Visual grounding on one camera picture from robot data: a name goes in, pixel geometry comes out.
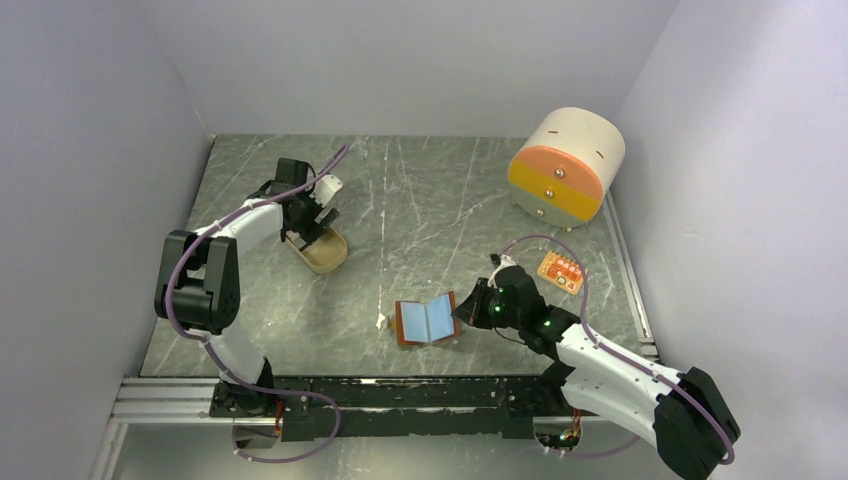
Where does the round pastel drawer box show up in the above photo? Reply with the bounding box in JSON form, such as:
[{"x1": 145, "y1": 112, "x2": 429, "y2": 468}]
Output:
[{"x1": 506, "y1": 107, "x2": 626, "y2": 229}]

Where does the brown leather card holder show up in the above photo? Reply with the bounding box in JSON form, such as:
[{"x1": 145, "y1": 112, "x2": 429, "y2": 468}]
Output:
[{"x1": 394, "y1": 291, "x2": 461, "y2": 346}]

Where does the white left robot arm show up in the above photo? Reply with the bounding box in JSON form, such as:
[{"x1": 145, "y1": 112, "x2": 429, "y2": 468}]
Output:
[{"x1": 154, "y1": 156, "x2": 348, "y2": 416}]

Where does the beige plastic tray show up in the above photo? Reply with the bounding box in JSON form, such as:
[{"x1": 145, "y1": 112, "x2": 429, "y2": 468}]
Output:
[{"x1": 284, "y1": 227, "x2": 348, "y2": 274}]

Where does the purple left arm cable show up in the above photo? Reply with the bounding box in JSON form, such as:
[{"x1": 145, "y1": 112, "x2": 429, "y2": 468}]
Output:
[{"x1": 163, "y1": 144, "x2": 352, "y2": 466}]

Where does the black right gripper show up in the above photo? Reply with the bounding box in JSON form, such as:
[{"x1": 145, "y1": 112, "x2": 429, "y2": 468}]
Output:
[{"x1": 452, "y1": 276, "x2": 524, "y2": 329}]

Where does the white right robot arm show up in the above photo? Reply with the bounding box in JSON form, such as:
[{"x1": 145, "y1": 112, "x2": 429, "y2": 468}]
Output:
[{"x1": 453, "y1": 265, "x2": 741, "y2": 479}]

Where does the orange patterned card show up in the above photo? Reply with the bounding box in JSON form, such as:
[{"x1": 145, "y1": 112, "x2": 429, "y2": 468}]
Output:
[{"x1": 536, "y1": 250, "x2": 585, "y2": 295}]

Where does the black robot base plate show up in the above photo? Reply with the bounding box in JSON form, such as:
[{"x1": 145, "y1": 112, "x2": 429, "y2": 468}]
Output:
[{"x1": 208, "y1": 375, "x2": 574, "y2": 442}]

